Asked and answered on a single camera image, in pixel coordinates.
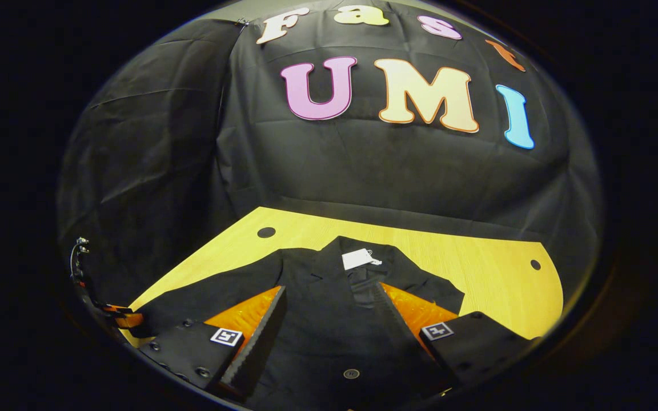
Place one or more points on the black button jacket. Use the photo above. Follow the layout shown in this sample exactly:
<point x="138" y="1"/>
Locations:
<point x="317" y="319"/>

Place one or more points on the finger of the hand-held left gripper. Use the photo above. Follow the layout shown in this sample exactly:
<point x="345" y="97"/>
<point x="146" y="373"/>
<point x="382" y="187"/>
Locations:
<point x="129" y="318"/>

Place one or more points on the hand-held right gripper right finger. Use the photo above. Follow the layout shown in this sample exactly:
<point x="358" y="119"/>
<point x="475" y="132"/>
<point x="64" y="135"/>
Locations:
<point x="406" y="342"/>

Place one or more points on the black backdrop cloth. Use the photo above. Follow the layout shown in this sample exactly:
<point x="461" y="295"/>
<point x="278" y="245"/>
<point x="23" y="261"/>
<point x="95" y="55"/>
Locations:
<point x="363" y="171"/>

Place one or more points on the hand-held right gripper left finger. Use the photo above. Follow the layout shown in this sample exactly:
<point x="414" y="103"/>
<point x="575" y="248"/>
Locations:
<point x="263" y="337"/>

